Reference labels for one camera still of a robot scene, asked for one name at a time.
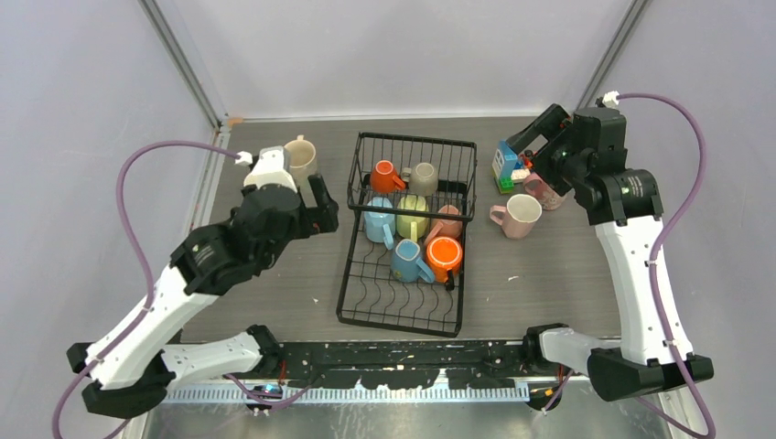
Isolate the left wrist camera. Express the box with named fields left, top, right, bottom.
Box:
left=235, top=145, right=297, bottom=192

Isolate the pink round mug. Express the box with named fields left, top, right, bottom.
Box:
left=523, top=173, right=566, bottom=211

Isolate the cream floral tall mug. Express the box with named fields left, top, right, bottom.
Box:
left=284, top=134, right=318, bottom=188

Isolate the orange mug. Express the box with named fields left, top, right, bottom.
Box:
left=370, top=160, right=406, bottom=194
left=426, top=236, right=464, bottom=284

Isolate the blue mug front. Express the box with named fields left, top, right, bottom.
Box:
left=390, top=239, right=435, bottom=284

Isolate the grey mug on shelf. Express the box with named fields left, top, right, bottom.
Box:
left=399, top=162, right=438, bottom=197

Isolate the salmon pink mug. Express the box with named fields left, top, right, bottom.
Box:
left=424, top=205, right=463, bottom=245

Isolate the orange mug front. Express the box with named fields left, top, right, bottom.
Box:
left=426, top=236, right=464, bottom=284

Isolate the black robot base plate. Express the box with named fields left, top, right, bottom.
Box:
left=245, top=338, right=583, bottom=392

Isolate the toy block building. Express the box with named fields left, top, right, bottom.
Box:
left=491, top=140, right=531, bottom=195

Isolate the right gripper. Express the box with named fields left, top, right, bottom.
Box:
left=506, top=102, right=587, bottom=197

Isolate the orange mug on shelf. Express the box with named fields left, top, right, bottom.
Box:
left=370, top=160, right=406, bottom=194

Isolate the light green mug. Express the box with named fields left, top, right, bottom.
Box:
left=395, top=194, right=429, bottom=242

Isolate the pink faceted mug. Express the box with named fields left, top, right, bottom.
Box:
left=489, top=194, right=543, bottom=240

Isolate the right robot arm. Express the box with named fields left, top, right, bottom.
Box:
left=507, top=104, right=715, bottom=402

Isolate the toy figure orange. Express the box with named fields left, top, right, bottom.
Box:
left=521, top=150, right=534, bottom=169

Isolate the black wire dish rack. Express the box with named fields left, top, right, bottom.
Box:
left=336, top=132, right=477, bottom=337

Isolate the light blue mug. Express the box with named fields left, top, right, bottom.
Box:
left=364, top=210, right=395, bottom=250

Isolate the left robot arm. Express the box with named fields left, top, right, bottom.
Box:
left=67, top=174, right=339, bottom=420

